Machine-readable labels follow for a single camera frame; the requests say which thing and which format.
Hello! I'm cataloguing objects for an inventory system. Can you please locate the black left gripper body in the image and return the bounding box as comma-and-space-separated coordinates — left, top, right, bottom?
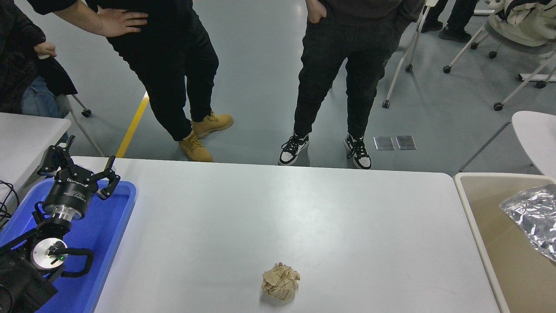
43, 165, 98, 214

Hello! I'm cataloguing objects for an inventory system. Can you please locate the person's hand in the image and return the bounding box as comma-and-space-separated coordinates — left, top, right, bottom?
34, 42, 57, 58

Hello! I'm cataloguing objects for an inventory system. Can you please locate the person's right hand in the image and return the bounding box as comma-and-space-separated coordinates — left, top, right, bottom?
306, 0, 327, 23
96, 7, 149, 37

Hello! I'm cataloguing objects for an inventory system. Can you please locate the grey wheeled chair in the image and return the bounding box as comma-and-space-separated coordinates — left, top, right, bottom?
56, 93, 105, 157

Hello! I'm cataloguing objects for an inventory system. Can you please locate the blue plastic tray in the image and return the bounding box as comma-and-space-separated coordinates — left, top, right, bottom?
0, 178, 137, 313

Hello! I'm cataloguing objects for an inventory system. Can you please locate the person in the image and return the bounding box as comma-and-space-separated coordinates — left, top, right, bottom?
419, 0, 472, 43
0, 0, 79, 119
278, 0, 425, 170
26, 0, 234, 163

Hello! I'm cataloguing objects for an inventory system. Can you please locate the crumpled tan paper ball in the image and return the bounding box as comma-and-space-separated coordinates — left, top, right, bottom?
261, 262, 301, 301

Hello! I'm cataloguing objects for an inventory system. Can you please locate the white wheeled chair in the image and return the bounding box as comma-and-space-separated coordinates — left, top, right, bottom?
442, 20, 500, 73
470, 0, 504, 49

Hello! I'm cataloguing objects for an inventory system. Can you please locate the large pale bin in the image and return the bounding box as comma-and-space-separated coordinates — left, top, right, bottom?
453, 173, 556, 313

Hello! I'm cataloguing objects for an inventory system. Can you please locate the white rounded side table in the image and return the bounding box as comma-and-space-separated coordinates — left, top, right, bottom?
460, 110, 556, 179

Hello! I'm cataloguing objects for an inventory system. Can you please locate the cream jacket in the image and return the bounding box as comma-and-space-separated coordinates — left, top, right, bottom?
489, 0, 556, 47

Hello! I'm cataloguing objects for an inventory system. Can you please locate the black cable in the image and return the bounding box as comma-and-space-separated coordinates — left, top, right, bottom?
0, 180, 20, 229

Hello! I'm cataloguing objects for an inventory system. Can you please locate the white wheeled chair frame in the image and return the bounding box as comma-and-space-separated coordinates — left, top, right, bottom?
381, 0, 437, 109

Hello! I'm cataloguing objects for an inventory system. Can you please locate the white wheeled table frame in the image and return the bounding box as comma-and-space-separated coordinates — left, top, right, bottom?
493, 52, 556, 111

